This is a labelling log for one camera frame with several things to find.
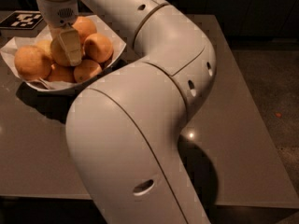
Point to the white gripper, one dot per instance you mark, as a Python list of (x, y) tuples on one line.
[(58, 13)]

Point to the orange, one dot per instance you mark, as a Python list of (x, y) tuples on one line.
[(85, 27), (98, 47), (59, 56), (32, 63), (86, 70), (61, 73)]

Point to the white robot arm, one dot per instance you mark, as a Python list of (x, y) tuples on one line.
[(122, 131)]

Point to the white bowl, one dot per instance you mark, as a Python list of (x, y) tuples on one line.
[(67, 88)]

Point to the orange hidden back left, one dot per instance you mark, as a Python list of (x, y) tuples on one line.
[(45, 46)]

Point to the orange top back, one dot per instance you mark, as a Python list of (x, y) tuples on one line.
[(85, 27)]

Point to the black white fiducial marker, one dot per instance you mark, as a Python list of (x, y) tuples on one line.
[(21, 20)]

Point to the white paper liner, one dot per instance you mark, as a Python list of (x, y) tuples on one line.
[(10, 48)]

